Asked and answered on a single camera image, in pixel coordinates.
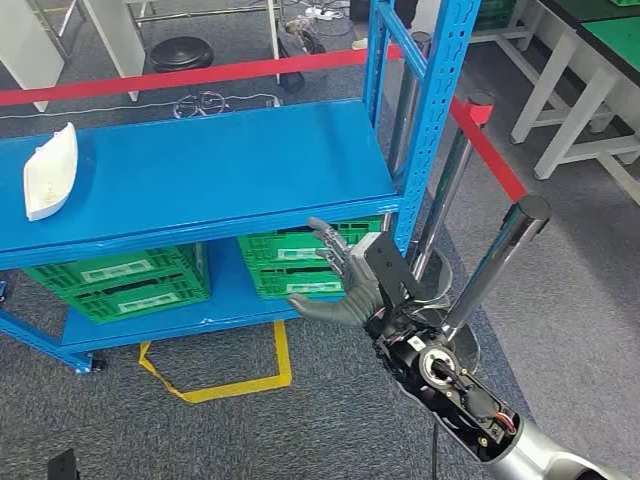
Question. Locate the white plastic shell part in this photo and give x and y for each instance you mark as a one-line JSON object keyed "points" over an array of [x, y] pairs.
{"points": [[50, 172]]}

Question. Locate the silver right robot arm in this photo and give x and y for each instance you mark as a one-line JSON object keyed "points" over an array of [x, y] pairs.
{"points": [[450, 384]]}

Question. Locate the blue metal shelf rack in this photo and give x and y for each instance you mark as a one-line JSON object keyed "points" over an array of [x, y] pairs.
{"points": [[200, 172]]}

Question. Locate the white workbench green top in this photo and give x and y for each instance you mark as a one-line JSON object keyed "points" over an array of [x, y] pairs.
{"points": [[615, 40]]}

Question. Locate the black bag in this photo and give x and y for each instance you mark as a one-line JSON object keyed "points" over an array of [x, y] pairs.
{"points": [[295, 50]]}

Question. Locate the white power strip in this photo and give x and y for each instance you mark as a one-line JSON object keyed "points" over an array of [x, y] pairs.
{"points": [[320, 12]]}

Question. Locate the person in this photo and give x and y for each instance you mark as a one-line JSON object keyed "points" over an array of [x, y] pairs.
{"points": [[358, 10]]}

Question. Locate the short red barrier belt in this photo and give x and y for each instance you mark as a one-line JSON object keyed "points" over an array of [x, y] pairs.
{"points": [[490, 152]]}

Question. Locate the long red barrier belt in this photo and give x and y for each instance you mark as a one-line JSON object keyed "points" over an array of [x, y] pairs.
{"points": [[150, 79]]}

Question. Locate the white desk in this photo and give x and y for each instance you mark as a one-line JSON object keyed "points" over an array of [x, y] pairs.
{"points": [[115, 40]]}

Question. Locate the black robot foot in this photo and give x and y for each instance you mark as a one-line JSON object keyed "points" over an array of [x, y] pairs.
{"points": [[63, 467]]}

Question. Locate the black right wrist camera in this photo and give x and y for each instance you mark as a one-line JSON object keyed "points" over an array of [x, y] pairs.
{"points": [[390, 265]]}

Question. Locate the chrome stanchion post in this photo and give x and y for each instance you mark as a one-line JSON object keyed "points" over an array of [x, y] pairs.
{"points": [[500, 258], [450, 179], [407, 99]]}

